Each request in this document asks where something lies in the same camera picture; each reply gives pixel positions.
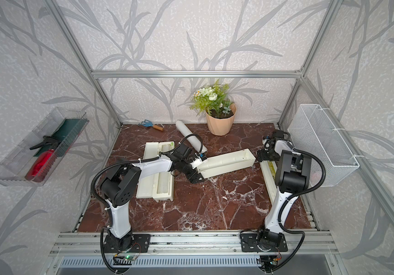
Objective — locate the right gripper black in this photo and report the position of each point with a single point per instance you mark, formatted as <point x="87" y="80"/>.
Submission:
<point x="262" y="155"/>

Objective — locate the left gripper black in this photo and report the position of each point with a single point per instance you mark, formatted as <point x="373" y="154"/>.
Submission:
<point x="194" y="173"/>

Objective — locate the cream dispenser lid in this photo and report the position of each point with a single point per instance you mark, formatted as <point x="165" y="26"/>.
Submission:
<point x="269" y="170"/>
<point x="145" y="185"/>

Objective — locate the cream dispenser box base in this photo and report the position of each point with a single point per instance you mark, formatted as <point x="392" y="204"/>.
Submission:
<point x="163" y="187"/>

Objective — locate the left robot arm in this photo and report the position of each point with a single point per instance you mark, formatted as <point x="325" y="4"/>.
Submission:
<point x="115" y="185"/>

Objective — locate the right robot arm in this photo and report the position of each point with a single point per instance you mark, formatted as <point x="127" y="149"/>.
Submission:
<point x="288" y="169"/>

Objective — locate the blue garden trowel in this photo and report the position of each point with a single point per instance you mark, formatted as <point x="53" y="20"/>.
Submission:
<point x="150" y="124"/>

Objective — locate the potted green plant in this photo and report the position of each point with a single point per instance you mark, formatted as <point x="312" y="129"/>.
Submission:
<point x="220" y="111"/>

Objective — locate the green cloth in tray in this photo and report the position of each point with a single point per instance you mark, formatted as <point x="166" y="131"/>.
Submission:
<point x="67" y="131"/>

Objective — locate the red spray bottle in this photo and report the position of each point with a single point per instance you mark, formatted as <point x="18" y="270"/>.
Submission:
<point x="45" y="160"/>

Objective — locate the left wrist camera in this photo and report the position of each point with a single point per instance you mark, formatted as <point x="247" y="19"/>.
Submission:
<point x="200" y="158"/>

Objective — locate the white wire basket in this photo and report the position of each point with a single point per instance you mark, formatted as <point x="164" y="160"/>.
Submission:
<point x="313" y="131"/>

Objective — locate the clear wall tray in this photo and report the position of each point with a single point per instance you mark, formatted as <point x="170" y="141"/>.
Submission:
<point x="35" y="158"/>

